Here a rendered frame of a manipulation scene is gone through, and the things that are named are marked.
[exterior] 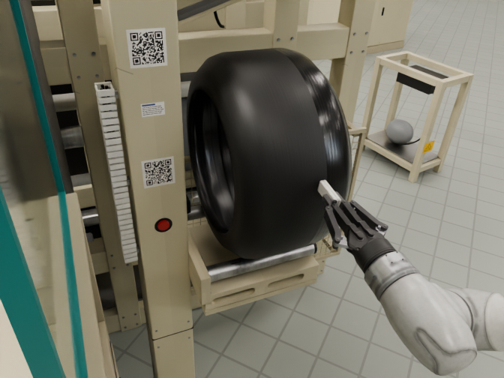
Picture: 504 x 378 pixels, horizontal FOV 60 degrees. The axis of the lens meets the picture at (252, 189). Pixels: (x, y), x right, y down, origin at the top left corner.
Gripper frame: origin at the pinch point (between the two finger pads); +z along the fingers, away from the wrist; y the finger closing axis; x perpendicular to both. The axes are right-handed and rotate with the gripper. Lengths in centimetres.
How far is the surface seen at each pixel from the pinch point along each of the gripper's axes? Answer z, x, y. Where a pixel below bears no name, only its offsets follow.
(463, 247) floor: 49, 131, -160
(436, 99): 129, 74, -179
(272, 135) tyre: 11.0, -10.3, 10.3
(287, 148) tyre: 8.7, -8.0, 7.4
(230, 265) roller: 11.8, 32.7, 16.5
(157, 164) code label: 22.5, 1.8, 32.8
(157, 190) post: 21.5, 9.1, 33.6
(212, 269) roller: 11.9, 32.7, 21.8
